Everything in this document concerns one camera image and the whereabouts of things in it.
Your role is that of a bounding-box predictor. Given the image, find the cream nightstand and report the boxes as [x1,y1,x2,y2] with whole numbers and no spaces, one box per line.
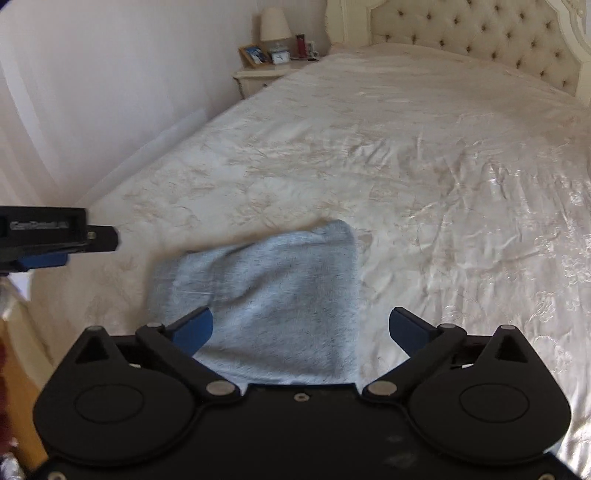
[232,56,321,100]

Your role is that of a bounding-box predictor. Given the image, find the cream embroidered bedspread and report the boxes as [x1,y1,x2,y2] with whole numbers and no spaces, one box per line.
[18,42,591,476]

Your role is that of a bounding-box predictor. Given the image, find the cream tufted headboard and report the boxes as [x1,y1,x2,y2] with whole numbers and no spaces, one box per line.
[325,0,591,103]

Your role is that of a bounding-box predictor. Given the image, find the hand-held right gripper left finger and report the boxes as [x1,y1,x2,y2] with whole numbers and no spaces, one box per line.
[69,305,241,402]

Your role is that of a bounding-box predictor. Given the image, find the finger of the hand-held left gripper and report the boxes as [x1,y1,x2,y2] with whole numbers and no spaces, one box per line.
[8,250,71,273]
[85,224,120,253]

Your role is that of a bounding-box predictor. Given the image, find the grey speckled pants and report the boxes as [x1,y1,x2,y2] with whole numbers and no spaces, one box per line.
[147,219,362,387]

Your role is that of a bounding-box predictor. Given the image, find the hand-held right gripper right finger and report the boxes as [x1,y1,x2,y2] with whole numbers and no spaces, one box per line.
[362,306,536,401]

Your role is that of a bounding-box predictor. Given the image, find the cream table lamp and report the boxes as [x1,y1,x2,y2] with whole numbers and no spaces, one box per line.
[257,7,293,54]

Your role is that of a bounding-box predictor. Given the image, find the wooden picture frame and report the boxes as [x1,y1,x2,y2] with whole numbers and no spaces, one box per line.
[238,44,269,69]

